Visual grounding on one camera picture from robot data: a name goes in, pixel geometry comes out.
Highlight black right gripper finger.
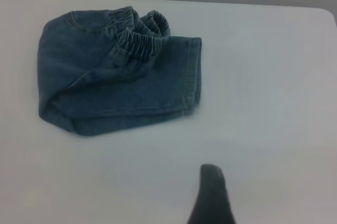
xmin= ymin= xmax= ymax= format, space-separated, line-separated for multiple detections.
xmin=186 ymin=163 xmax=238 ymax=224

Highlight blue denim shorts with print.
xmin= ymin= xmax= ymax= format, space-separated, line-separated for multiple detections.
xmin=37 ymin=5 xmax=203 ymax=137

